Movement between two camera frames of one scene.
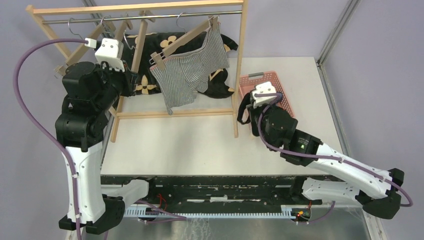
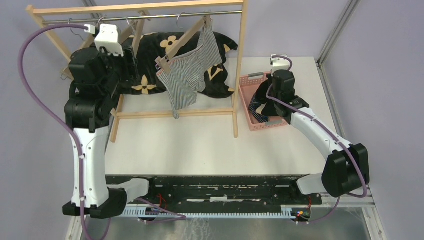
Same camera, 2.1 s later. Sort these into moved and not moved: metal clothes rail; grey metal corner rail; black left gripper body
Moved: black left gripper body
Not moved: grey metal corner rail; metal clothes rail
